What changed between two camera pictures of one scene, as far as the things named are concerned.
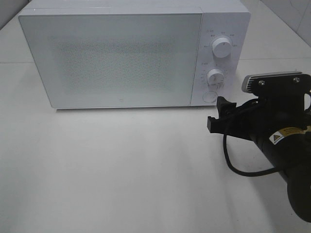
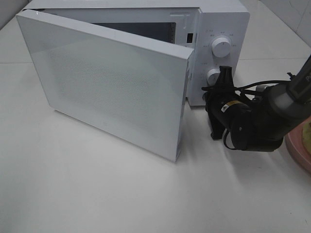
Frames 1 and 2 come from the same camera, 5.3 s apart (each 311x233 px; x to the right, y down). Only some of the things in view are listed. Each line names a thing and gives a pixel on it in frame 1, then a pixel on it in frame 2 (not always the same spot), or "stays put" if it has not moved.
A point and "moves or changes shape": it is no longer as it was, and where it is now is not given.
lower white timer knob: x=215 y=77 stays put
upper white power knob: x=221 y=47 stays put
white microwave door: x=111 y=60 moves or changes shape
